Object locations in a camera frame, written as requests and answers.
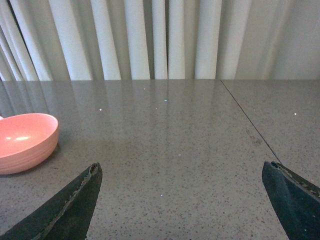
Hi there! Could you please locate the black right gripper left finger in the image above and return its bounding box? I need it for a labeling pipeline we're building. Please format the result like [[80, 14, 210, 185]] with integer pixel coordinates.
[[0, 162, 103, 240]]

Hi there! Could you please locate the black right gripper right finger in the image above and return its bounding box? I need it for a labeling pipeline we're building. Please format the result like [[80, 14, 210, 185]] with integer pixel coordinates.
[[261, 161, 320, 240]]

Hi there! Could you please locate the pink bowl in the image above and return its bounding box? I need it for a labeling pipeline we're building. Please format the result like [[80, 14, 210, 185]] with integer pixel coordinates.
[[0, 113, 59, 175]]

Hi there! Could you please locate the white pleated curtain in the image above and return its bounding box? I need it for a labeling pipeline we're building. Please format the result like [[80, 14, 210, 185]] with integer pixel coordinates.
[[0, 0, 320, 81]]

